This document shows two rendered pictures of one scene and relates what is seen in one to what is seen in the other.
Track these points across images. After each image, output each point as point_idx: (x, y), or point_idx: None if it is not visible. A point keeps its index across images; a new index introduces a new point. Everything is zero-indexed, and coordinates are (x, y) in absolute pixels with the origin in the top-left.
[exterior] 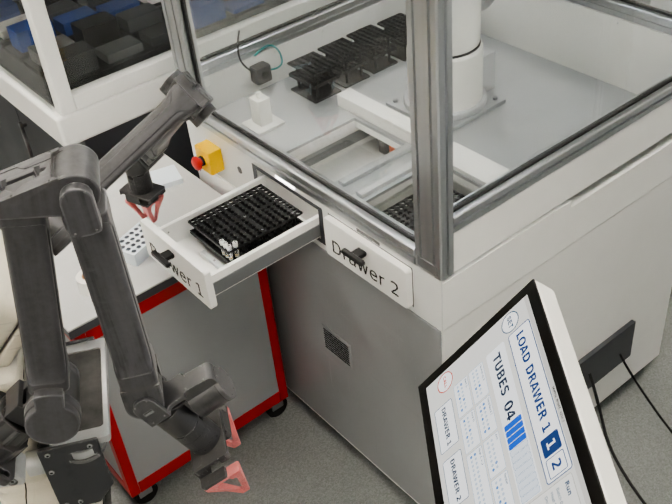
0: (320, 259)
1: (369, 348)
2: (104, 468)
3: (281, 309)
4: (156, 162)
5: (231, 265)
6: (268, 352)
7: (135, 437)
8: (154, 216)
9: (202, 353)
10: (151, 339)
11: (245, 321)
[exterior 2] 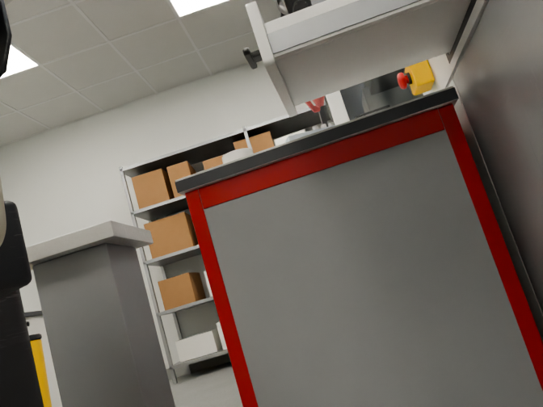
0: (492, 34)
1: None
2: None
3: (524, 245)
4: (297, 10)
5: (301, 10)
6: (510, 322)
7: (273, 393)
8: (319, 99)
9: (375, 280)
10: (289, 229)
11: (449, 245)
